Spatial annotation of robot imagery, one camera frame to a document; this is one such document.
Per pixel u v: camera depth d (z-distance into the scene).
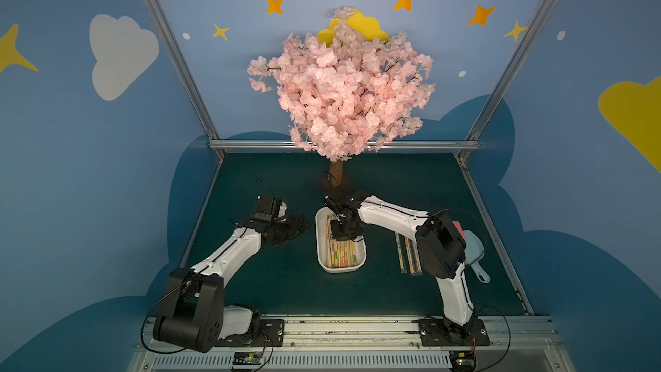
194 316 0.41
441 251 0.52
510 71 0.91
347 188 1.11
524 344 0.72
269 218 0.69
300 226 0.80
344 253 0.89
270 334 0.73
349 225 0.79
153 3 0.74
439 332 0.75
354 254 0.90
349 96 0.71
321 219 0.96
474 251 0.92
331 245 0.90
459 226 0.96
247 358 0.72
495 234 1.01
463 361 0.73
